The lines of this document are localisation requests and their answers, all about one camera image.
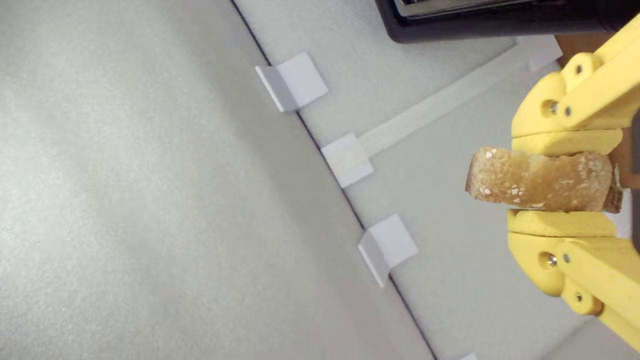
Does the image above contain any brown bread slice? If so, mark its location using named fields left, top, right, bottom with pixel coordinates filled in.
left=465, top=146, right=624, bottom=215

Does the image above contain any black two-slot toaster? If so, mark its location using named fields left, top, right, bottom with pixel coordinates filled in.
left=375, top=0, right=640, bottom=45

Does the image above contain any white wall strip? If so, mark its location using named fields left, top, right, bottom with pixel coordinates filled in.
left=357, top=35, right=565, bottom=158

